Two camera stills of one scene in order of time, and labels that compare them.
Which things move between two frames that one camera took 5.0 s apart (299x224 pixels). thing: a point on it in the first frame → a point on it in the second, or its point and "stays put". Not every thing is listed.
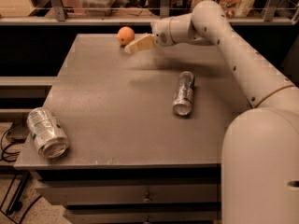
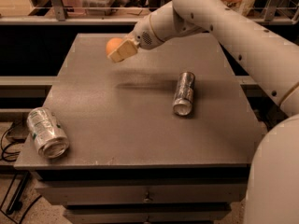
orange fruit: [125, 35] → [111, 44]
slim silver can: [184, 93] stays put
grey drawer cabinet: [146, 132] stays put
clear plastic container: [98, 1] stays put
